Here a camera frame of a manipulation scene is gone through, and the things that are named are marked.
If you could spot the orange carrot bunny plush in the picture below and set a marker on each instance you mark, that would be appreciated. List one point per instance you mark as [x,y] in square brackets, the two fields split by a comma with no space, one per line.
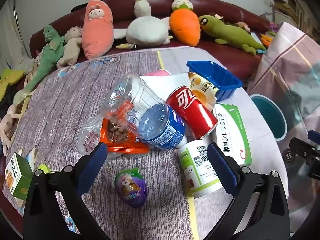
[185,25]

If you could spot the plaid blanket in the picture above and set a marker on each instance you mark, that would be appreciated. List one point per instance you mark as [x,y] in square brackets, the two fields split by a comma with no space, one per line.
[287,62]

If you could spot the blue plastic tray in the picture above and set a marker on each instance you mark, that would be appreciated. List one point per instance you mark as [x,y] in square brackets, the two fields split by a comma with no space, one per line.
[220,77]

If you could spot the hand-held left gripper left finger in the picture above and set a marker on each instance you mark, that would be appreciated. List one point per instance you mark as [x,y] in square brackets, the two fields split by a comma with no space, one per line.
[92,166]

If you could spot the red soda can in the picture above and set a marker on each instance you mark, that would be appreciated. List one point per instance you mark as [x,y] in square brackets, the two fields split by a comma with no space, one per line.
[192,112]

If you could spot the white duck plush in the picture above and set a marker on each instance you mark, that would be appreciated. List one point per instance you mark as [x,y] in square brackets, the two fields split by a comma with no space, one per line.
[145,30]

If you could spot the dark red leather sofa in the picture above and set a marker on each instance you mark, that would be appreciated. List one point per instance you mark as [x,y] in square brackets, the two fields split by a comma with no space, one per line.
[160,3]

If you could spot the white and green medicine box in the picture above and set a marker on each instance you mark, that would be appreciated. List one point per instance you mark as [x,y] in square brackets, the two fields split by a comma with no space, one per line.
[232,130]

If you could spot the yellow plush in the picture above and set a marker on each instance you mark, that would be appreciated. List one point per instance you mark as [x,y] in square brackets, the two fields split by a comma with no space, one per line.
[10,80]

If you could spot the green crocodile plush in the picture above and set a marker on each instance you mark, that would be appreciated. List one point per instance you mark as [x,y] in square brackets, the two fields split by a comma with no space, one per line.
[232,33]

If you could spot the colourful plastic toys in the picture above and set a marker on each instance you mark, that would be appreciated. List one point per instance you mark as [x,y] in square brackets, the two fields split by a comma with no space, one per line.
[266,41]

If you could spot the small brown plush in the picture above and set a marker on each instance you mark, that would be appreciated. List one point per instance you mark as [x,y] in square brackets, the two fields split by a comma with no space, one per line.
[243,26]

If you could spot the beige doll plush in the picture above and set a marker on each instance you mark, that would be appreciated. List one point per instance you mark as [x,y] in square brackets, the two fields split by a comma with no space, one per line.
[71,50]

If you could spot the yellow snack packet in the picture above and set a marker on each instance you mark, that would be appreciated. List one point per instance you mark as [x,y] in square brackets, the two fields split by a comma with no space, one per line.
[202,90]

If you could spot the round black emblem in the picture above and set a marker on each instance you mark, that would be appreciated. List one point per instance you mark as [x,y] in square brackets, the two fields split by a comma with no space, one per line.
[289,155]

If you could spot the pink paper cup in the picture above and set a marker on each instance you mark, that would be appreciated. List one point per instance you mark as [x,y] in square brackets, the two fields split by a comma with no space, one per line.
[160,73]

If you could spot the clear plastic bottle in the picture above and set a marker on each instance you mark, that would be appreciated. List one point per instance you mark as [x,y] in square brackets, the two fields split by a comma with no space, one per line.
[140,105]

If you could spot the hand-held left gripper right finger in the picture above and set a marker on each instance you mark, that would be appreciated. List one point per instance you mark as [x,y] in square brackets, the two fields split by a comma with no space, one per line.
[222,167]

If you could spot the pale pink plush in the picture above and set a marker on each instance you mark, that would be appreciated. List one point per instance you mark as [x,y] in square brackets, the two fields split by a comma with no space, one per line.
[7,125]

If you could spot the green dinosaur plush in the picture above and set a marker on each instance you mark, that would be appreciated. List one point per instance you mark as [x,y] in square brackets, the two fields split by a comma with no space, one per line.
[47,55]

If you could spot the pink bunny plush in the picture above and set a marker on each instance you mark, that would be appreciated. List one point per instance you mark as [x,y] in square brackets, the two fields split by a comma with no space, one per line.
[96,35]

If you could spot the clear bag with red print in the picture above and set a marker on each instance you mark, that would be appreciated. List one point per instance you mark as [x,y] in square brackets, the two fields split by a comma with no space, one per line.
[90,137]

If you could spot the orange snack packet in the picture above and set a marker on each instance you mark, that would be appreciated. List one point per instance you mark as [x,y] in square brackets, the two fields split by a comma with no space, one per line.
[120,141]

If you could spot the green tea box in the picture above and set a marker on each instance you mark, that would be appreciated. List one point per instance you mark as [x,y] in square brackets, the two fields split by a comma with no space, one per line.
[17,177]

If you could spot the white and green canister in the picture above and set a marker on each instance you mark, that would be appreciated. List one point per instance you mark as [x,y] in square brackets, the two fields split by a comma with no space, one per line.
[197,170]

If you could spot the teal round bin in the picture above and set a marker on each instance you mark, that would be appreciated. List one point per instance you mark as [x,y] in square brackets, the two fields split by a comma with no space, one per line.
[267,115]

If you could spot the purple egg toy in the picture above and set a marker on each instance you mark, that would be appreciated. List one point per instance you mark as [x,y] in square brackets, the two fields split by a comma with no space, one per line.
[130,187]

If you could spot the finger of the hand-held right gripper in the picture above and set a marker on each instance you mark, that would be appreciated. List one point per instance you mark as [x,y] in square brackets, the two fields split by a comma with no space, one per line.
[314,136]
[302,150]

